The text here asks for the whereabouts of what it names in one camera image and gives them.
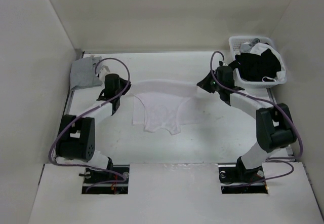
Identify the white garment in basket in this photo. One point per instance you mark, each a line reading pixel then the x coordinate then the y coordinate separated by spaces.
pixel 270 67

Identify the white plastic laundry basket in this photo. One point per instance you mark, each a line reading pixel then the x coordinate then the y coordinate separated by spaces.
pixel 234 44

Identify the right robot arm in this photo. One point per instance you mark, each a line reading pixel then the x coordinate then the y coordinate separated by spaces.
pixel 274 129

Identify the folded grey tank top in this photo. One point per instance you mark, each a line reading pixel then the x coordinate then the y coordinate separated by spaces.
pixel 82 74

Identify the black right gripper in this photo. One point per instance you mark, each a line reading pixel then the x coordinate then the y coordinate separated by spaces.
pixel 204 83

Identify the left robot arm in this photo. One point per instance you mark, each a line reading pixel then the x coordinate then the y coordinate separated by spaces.
pixel 76 141

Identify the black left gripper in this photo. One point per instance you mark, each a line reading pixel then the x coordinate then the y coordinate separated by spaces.
pixel 125 83

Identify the black garment in basket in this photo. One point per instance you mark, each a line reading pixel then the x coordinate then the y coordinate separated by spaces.
pixel 254 68

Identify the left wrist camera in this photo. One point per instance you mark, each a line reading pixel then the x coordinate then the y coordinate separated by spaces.
pixel 103 72

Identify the grey garment in basket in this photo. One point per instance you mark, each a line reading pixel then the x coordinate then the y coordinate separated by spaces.
pixel 247 46

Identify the white tank top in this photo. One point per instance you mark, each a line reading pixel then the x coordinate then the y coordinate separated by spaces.
pixel 165 104

